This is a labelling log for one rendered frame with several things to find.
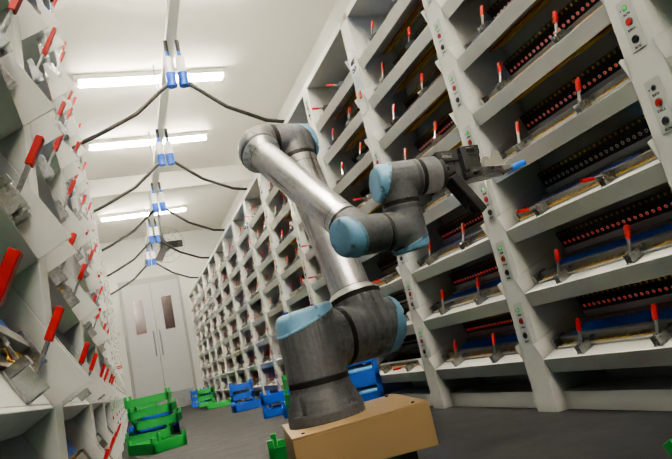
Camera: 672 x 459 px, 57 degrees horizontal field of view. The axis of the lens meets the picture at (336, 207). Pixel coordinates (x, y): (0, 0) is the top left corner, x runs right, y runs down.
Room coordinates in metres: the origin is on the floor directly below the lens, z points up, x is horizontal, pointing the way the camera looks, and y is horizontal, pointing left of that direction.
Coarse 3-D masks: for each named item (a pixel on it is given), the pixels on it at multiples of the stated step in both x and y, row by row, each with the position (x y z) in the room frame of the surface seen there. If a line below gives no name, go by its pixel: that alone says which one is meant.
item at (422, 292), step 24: (360, 24) 2.54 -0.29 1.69; (360, 72) 2.52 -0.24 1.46; (384, 72) 2.57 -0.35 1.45; (384, 96) 2.55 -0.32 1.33; (384, 120) 2.54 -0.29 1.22; (408, 144) 2.57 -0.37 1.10; (432, 240) 2.57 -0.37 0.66; (432, 288) 2.55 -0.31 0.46; (432, 336) 2.53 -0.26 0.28; (456, 336) 2.57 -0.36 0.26; (432, 384) 2.57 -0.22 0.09; (456, 384) 2.55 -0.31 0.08; (480, 384) 2.59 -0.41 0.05
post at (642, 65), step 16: (608, 0) 1.29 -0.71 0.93; (640, 0) 1.22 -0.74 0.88; (656, 0) 1.23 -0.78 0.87; (640, 16) 1.23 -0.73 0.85; (656, 16) 1.22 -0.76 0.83; (624, 32) 1.28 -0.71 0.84; (656, 32) 1.22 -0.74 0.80; (624, 48) 1.29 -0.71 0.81; (656, 48) 1.23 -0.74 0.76; (640, 64) 1.27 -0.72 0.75; (656, 64) 1.24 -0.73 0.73; (640, 80) 1.28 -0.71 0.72; (640, 96) 1.30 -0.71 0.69; (656, 128) 1.29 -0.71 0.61; (656, 144) 1.30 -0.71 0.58
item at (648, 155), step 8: (648, 152) 1.38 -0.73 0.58; (632, 160) 1.42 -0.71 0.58; (640, 160) 1.41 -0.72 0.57; (648, 160) 1.37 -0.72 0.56; (616, 168) 1.47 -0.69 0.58; (624, 168) 1.46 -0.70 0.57; (600, 176) 1.53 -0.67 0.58; (584, 184) 1.58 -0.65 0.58; (592, 184) 1.55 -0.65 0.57; (568, 192) 1.65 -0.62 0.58; (576, 192) 1.62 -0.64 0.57; (544, 200) 1.76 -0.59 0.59; (552, 200) 1.71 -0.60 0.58; (560, 200) 1.69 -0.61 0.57; (520, 216) 1.86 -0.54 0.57
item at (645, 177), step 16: (640, 144) 1.54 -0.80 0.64; (608, 160) 1.64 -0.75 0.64; (656, 160) 1.36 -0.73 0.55; (576, 176) 1.77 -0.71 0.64; (624, 176) 1.43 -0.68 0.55; (640, 176) 1.37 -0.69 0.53; (656, 176) 1.34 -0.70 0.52; (592, 192) 1.51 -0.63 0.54; (608, 192) 1.47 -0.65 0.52; (624, 192) 1.43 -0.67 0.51; (512, 208) 1.88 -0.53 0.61; (560, 208) 1.63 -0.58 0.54; (576, 208) 1.58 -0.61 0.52; (592, 208) 1.54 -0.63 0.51; (512, 224) 1.88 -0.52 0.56; (528, 224) 1.77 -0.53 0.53; (544, 224) 1.72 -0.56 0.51; (560, 224) 1.67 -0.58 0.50; (512, 240) 1.87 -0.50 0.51
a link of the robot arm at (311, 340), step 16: (320, 304) 1.50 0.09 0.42; (288, 320) 1.49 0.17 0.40; (304, 320) 1.48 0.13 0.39; (320, 320) 1.49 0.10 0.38; (336, 320) 1.53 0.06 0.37; (352, 320) 1.55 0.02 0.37; (288, 336) 1.49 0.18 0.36; (304, 336) 1.48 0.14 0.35; (320, 336) 1.49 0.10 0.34; (336, 336) 1.51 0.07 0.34; (352, 336) 1.54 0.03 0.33; (288, 352) 1.50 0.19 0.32; (304, 352) 1.48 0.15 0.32; (320, 352) 1.49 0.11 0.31; (336, 352) 1.51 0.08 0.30; (352, 352) 1.55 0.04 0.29; (288, 368) 1.51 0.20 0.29; (304, 368) 1.48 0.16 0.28; (320, 368) 1.48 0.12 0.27; (336, 368) 1.50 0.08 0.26; (288, 384) 1.54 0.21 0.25
